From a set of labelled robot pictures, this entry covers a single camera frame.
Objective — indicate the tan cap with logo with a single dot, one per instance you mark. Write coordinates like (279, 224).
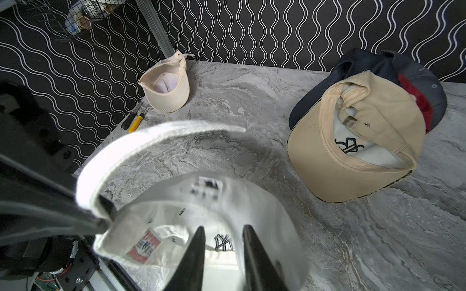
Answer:
(365, 134)

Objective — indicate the white cap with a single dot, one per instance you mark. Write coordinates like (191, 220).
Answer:
(156, 229)

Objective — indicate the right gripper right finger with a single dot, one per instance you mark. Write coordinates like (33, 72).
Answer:
(260, 274)

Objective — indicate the aluminium frame post left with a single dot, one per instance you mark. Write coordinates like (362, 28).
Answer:
(151, 16)

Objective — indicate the grey and red cap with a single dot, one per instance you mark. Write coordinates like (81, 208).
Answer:
(418, 81)

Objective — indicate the cream cap with text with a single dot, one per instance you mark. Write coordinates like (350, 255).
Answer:
(166, 85)

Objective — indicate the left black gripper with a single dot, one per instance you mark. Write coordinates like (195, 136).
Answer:
(37, 189)

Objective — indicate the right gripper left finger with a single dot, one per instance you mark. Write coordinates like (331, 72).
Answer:
(189, 273)

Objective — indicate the dark navy cap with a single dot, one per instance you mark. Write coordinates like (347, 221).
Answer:
(352, 63)

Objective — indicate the black wire basket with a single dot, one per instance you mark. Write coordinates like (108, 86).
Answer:
(51, 15)

